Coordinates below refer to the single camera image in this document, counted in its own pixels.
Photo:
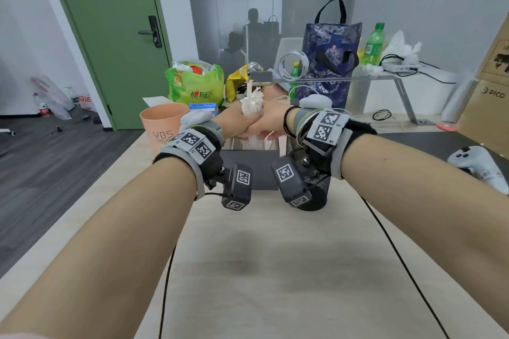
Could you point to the white crumpled plastic bag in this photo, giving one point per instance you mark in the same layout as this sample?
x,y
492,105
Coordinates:
x,y
399,46

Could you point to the person's left hand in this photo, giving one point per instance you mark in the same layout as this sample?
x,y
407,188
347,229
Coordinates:
x,y
234,122

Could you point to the person's left forearm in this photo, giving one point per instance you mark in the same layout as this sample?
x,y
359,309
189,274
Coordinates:
x,y
103,243

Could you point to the green soda bottle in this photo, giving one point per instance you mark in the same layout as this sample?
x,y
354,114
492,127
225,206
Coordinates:
x,y
373,46

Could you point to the dark grey wrist camera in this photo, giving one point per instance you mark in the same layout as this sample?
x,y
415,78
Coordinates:
x,y
294,191
236,195

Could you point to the clear tape roll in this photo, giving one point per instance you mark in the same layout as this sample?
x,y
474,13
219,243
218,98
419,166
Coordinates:
x,y
305,62

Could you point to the white crumpled tissue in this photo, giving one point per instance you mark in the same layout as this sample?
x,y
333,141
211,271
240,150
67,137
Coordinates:
x,y
371,69

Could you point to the white bag red print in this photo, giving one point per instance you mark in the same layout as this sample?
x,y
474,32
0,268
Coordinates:
x,y
87,103

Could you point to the grey smartphone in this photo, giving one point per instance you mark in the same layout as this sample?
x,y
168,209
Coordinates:
x,y
261,78

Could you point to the person's right hand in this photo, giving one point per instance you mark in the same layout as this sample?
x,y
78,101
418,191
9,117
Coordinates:
x,y
274,120

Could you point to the translucent plastic bag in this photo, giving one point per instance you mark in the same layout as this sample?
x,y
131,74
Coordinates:
x,y
51,94

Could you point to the green door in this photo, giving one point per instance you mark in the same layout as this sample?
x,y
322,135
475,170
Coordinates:
x,y
107,33

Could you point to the white power hub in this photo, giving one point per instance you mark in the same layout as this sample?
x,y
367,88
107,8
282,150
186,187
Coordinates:
x,y
399,68

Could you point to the green plastic bag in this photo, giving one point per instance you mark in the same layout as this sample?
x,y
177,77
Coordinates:
x,y
191,84

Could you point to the pale pink sleeve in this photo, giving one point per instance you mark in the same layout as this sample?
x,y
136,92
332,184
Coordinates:
x,y
24,336

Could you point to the white low cabinet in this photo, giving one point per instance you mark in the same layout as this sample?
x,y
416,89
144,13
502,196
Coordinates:
x,y
429,98

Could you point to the pink lid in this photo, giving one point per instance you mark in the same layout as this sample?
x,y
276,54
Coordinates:
x,y
445,127

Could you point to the white game controller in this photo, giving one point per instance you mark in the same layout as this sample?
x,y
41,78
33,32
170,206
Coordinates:
x,y
477,164

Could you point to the clear acrylic desk riser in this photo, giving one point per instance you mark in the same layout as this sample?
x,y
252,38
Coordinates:
x,y
403,96

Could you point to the yellow snack bag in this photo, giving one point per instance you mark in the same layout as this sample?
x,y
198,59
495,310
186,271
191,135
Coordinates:
x,y
234,84

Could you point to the blue tissue box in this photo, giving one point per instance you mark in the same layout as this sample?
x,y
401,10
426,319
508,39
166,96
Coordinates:
x,y
203,106

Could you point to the blue patterned tote bag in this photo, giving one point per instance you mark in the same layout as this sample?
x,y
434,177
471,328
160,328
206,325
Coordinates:
x,y
318,37

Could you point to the white paper sheet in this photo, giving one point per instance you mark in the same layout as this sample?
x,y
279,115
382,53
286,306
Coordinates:
x,y
157,101

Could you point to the small green bottle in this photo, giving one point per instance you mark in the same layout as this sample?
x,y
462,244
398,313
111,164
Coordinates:
x,y
295,70

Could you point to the large brown cardboard box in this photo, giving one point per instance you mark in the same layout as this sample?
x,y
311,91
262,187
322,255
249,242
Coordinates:
x,y
497,56
485,116

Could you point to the pink plastic bin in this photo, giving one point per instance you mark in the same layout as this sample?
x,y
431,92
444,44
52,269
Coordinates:
x,y
159,124

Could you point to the black desk mat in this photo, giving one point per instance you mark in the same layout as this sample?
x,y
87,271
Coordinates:
x,y
429,142

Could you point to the white wrist tracker puck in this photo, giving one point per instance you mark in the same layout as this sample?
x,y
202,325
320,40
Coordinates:
x,y
195,118
316,101

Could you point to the bottle with red label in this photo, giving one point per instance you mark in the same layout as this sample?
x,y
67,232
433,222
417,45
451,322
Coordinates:
x,y
43,107

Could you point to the clear water bottle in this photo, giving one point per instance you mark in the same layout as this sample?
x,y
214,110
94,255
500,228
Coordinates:
x,y
72,96

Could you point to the black wrist band marker plates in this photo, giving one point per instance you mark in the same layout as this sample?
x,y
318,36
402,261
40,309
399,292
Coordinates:
x,y
195,142
330,128

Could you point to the black mesh cup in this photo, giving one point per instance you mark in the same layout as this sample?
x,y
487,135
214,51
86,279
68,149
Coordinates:
x,y
322,199

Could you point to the dark grey box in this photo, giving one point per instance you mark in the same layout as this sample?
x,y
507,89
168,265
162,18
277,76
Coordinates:
x,y
258,168

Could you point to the yellow packet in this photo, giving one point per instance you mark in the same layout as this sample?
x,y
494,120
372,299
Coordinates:
x,y
360,50

